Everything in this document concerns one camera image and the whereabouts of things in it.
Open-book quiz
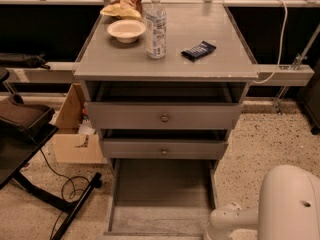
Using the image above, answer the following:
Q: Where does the grey drawer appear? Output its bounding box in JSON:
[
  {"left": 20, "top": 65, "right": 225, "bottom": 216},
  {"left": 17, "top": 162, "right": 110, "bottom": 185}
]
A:
[
  {"left": 97, "top": 159, "right": 217, "bottom": 240},
  {"left": 100, "top": 129, "right": 229, "bottom": 160},
  {"left": 84, "top": 81, "right": 244, "bottom": 130}
]

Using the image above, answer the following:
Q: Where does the grey middle drawer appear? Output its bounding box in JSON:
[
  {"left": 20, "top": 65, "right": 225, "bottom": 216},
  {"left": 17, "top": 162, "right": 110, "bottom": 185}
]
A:
[{"left": 100, "top": 129, "right": 229, "bottom": 160}]

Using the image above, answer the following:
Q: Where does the grey drawer cabinet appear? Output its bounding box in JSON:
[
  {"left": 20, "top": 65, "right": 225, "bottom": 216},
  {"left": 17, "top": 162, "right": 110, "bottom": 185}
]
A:
[{"left": 73, "top": 1, "right": 260, "bottom": 185}]

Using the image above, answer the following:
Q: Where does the clear plastic water bottle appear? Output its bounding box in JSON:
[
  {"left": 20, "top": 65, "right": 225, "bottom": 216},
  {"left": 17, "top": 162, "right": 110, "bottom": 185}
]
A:
[{"left": 145, "top": 0, "right": 167, "bottom": 59}]

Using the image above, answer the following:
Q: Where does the brown cushion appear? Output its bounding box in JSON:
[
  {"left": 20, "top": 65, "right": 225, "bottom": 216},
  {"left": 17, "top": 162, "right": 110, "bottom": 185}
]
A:
[{"left": 0, "top": 94, "right": 54, "bottom": 128}]

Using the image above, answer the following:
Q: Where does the grey top drawer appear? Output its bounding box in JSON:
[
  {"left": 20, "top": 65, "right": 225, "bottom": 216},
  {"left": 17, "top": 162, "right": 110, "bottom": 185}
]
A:
[{"left": 84, "top": 81, "right": 244, "bottom": 130}]

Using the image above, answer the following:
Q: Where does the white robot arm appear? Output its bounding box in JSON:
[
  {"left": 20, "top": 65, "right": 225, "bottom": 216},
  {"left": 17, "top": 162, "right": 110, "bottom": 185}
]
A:
[{"left": 204, "top": 165, "right": 320, "bottom": 240}]

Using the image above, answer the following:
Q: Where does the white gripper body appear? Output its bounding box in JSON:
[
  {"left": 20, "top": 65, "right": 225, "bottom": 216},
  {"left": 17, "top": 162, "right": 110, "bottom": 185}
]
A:
[{"left": 203, "top": 202, "right": 241, "bottom": 240}]

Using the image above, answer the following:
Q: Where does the grey bottom drawer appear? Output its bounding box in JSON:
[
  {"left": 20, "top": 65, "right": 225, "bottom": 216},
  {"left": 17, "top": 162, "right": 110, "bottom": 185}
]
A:
[{"left": 97, "top": 159, "right": 217, "bottom": 240}]

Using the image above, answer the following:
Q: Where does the cardboard box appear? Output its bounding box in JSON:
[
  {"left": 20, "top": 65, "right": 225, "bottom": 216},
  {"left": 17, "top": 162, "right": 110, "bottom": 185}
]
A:
[{"left": 52, "top": 83, "right": 107, "bottom": 164}]

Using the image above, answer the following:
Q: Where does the yellow crumpled cloth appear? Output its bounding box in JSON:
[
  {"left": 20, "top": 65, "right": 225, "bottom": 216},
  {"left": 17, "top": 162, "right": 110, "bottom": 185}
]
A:
[{"left": 100, "top": 2, "right": 142, "bottom": 20}]

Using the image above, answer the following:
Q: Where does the black floor cable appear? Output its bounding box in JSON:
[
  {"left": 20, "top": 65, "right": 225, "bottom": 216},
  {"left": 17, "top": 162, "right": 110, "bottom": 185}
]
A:
[{"left": 39, "top": 147, "right": 92, "bottom": 240}]

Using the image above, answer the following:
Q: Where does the aluminium frame rail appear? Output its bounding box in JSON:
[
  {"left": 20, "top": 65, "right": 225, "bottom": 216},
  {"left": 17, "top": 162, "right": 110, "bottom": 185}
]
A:
[{"left": 8, "top": 62, "right": 314, "bottom": 86}]

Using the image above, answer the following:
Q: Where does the white bowl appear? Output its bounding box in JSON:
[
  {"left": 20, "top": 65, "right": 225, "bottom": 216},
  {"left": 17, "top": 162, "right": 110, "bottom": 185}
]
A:
[{"left": 107, "top": 20, "right": 146, "bottom": 44}]

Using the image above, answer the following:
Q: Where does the black stand with tray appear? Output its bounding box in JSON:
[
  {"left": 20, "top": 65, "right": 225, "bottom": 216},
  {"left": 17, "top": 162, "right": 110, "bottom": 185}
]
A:
[{"left": 0, "top": 67, "right": 103, "bottom": 240}]

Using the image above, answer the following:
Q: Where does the white cable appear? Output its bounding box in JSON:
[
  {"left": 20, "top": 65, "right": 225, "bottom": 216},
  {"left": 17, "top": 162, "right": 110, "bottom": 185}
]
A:
[{"left": 252, "top": 0, "right": 289, "bottom": 85}]

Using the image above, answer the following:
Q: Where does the dark blue snack packet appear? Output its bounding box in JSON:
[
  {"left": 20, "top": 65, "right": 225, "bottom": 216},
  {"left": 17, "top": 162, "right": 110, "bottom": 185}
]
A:
[{"left": 181, "top": 41, "right": 216, "bottom": 62}]

